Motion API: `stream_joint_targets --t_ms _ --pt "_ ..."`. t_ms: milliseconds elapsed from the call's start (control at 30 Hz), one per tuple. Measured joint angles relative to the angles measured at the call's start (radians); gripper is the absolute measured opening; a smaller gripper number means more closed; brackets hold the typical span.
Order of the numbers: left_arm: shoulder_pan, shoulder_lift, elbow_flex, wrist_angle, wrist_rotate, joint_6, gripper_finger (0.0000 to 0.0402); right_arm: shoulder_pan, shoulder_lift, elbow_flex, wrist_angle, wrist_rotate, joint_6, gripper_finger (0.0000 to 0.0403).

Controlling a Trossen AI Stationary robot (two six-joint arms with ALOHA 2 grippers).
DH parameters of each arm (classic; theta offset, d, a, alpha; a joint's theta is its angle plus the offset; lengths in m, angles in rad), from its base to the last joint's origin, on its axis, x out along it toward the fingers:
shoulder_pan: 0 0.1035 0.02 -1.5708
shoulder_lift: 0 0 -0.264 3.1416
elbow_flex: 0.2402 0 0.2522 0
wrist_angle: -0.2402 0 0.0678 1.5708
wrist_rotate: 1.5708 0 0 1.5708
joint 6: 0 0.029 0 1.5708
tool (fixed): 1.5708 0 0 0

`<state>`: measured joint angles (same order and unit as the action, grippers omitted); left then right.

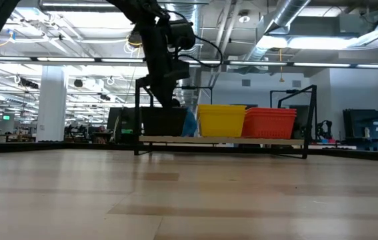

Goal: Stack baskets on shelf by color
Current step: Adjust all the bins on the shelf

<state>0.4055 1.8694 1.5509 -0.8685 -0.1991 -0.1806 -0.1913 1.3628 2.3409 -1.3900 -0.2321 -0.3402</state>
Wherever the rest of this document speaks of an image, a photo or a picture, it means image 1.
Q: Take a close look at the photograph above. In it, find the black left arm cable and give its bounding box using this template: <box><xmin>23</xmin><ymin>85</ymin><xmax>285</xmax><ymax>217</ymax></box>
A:
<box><xmin>175</xmin><ymin>33</ymin><xmax>225</xmax><ymax>69</ymax></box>

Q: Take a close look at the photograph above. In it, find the person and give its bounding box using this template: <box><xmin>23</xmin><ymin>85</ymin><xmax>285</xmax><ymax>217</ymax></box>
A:
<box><xmin>171</xmin><ymin>98</ymin><xmax>199</xmax><ymax>137</ymax></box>

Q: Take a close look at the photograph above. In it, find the black hanging cord reel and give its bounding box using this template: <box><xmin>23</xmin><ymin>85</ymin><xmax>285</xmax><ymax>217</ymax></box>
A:
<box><xmin>127</xmin><ymin>30</ymin><xmax>143</xmax><ymax>49</ymax></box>

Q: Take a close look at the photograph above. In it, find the yellow hanging cord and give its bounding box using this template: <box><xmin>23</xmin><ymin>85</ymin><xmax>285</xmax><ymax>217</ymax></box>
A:
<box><xmin>277</xmin><ymin>48</ymin><xmax>285</xmax><ymax>83</ymax></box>

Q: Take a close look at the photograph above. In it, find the black metal table frame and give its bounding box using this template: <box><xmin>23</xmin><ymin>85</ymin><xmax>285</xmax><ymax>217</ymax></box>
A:
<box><xmin>0</xmin><ymin>141</ymin><xmax>378</xmax><ymax>164</ymax></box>

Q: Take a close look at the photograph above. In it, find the dark background equipment rack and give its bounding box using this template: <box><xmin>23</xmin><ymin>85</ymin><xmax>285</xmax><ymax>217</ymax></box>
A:
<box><xmin>343</xmin><ymin>108</ymin><xmax>378</xmax><ymax>153</ymax></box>

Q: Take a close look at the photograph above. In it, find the black-framed wooden shelf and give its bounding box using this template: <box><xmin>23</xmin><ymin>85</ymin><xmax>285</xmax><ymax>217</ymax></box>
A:
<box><xmin>134</xmin><ymin>77</ymin><xmax>319</xmax><ymax>160</ymax></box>

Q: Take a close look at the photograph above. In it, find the dark computer monitor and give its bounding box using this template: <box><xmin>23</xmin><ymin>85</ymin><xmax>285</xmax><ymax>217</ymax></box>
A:
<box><xmin>107</xmin><ymin>107</ymin><xmax>136</xmax><ymax>133</ymax></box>

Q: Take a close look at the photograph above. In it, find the smooth silver ventilation duct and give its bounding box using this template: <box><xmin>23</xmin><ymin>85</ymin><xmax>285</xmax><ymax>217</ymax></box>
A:
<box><xmin>245</xmin><ymin>0</ymin><xmax>311</xmax><ymax>64</ymax></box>

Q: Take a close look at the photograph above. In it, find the white building pillar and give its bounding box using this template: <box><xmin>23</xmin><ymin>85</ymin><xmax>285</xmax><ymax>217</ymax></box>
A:
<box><xmin>36</xmin><ymin>65</ymin><xmax>67</xmax><ymax>143</ymax></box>

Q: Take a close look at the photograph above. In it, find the overhead LED light bar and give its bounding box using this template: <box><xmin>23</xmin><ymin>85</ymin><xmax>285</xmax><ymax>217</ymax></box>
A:
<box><xmin>0</xmin><ymin>55</ymin><xmax>378</xmax><ymax>69</ymax></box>

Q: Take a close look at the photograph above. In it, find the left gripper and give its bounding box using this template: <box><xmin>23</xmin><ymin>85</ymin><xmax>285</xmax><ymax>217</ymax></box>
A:
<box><xmin>136</xmin><ymin>61</ymin><xmax>191</xmax><ymax>108</ymax></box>

